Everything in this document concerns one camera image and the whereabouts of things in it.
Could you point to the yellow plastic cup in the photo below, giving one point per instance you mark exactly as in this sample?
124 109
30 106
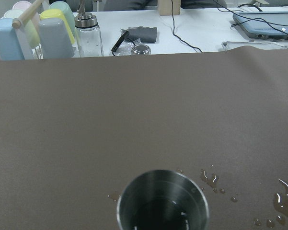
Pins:
56 13

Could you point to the grey plastic cup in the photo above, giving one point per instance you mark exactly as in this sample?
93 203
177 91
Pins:
54 39

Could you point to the mint green plastic cup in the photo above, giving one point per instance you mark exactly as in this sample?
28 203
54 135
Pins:
65 8

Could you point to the wooden cup rack handle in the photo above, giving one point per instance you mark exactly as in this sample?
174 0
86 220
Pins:
27 14

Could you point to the blue teach pendant tablet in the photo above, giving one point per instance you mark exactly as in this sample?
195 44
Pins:
263 25

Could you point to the light blue plastic cup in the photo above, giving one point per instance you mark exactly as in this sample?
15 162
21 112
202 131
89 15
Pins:
10 48

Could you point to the glass bottle with steel cap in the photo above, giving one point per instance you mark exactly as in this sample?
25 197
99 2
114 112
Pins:
87 33

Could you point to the small steel round weight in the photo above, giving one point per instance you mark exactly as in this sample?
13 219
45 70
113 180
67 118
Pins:
140 49

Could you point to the brown table mat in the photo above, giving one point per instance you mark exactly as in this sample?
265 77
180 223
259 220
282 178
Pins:
74 131

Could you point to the steel double jigger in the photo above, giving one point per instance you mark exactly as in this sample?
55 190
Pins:
162 200

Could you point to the folded grey cloth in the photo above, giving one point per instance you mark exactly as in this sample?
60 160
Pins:
145 34

